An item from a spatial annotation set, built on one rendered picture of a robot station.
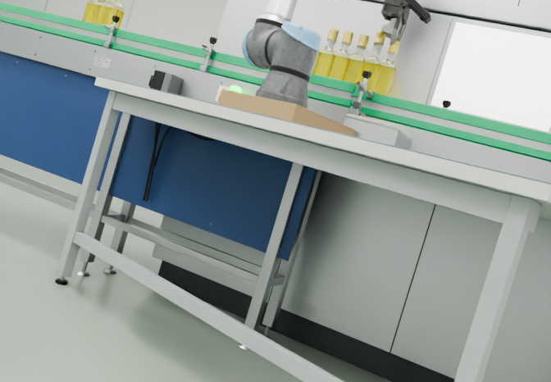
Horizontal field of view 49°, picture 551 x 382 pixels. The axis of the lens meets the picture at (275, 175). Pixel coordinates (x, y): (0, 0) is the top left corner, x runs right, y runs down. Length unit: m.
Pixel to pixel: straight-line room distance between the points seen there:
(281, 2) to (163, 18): 4.77
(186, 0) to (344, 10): 4.18
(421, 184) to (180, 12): 5.28
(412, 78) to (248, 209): 0.76
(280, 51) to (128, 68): 0.90
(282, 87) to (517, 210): 0.71
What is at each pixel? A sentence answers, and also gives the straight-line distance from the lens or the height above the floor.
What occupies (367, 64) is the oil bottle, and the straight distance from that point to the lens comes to 2.16.
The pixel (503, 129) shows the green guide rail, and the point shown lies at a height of 0.94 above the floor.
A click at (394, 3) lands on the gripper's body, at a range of 2.20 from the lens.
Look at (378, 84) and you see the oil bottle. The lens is 2.13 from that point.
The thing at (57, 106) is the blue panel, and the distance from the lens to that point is 2.65.
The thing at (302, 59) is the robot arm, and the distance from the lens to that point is 1.67.
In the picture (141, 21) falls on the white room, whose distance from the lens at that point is 6.69.
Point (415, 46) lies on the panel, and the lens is 2.30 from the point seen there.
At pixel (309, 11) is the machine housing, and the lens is 2.49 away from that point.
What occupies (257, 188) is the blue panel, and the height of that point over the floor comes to 0.53.
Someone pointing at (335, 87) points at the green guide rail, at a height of 0.94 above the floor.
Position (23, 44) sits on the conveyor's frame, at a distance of 2.82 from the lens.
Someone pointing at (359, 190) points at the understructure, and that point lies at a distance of 2.27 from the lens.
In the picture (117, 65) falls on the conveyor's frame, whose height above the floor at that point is 0.82.
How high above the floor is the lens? 0.64
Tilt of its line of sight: 1 degrees down
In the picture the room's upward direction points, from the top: 17 degrees clockwise
